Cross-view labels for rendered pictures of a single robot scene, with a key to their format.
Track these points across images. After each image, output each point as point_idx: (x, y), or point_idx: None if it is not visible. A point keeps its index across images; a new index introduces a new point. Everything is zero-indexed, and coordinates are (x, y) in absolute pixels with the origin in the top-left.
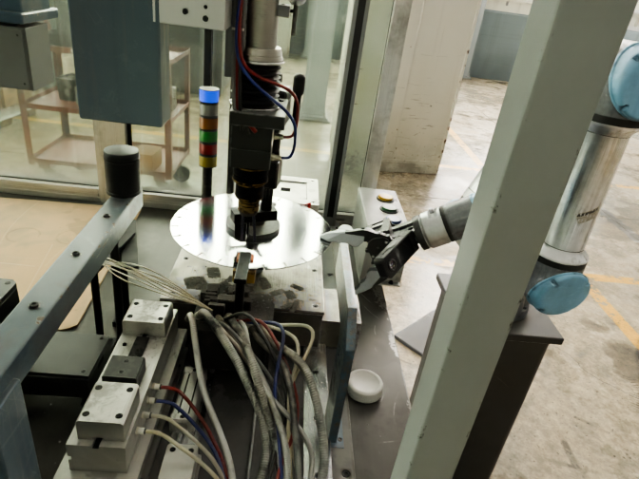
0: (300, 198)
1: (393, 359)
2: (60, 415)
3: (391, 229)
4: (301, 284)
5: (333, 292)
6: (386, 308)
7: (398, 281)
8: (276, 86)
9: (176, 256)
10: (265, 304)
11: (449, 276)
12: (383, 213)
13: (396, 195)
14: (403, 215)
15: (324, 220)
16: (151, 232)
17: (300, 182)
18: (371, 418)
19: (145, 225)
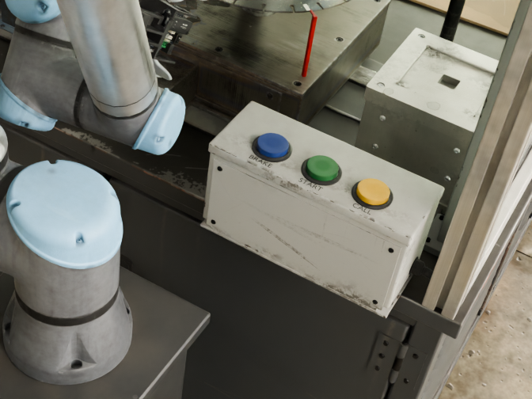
0: (407, 82)
1: (62, 121)
2: None
3: (152, 6)
4: (194, 25)
5: (181, 70)
6: (159, 176)
7: (210, 226)
8: None
9: (399, 43)
10: None
11: (188, 323)
12: (309, 155)
13: (387, 225)
14: (290, 179)
15: (254, 8)
16: (476, 43)
17: (476, 112)
18: (5, 60)
19: (499, 43)
